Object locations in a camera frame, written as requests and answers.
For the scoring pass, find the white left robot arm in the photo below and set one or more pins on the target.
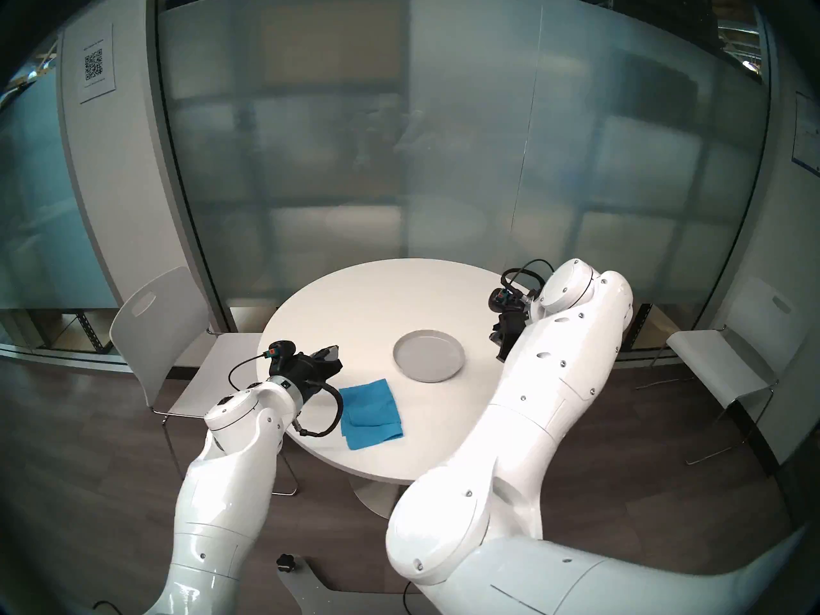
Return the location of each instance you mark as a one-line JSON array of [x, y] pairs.
[[224, 479]]

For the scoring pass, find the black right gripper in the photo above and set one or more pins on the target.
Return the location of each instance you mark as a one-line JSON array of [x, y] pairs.
[[510, 325]]

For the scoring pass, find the blue cloth napkin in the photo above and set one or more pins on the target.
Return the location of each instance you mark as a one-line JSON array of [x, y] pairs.
[[371, 415]]

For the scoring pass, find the white wall poster blue trim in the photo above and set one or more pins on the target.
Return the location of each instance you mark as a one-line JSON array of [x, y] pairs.
[[807, 133]]

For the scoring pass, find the brushed steel table base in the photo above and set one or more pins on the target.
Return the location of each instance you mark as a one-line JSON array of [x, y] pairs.
[[378, 495]]

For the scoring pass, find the black star knob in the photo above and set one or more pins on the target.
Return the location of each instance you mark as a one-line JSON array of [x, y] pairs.
[[287, 563]]

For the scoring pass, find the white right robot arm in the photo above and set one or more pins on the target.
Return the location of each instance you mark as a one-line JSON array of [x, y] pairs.
[[544, 389]]

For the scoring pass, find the black metal shelf frame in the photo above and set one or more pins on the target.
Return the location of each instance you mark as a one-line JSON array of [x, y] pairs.
[[642, 328], [80, 330]]

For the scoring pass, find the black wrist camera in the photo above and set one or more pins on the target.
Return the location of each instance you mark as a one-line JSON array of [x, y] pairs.
[[503, 298], [282, 354]]

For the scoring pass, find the white plastic chair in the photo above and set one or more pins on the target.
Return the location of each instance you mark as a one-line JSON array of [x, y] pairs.
[[737, 357], [160, 319]]

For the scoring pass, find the grey round plate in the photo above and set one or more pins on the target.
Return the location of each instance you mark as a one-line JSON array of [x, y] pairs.
[[428, 355]]

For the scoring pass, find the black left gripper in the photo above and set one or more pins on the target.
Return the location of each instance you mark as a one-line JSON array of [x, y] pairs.
[[304, 373]]

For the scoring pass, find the white QR code sign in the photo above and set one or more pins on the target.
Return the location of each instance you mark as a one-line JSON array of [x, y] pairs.
[[96, 63]]

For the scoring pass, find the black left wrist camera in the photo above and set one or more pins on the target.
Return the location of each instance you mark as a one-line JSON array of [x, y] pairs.
[[282, 354]]

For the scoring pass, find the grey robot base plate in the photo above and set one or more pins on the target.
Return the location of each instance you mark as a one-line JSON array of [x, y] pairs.
[[320, 594]]

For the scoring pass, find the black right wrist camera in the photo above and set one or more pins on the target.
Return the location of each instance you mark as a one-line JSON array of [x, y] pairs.
[[503, 298]]

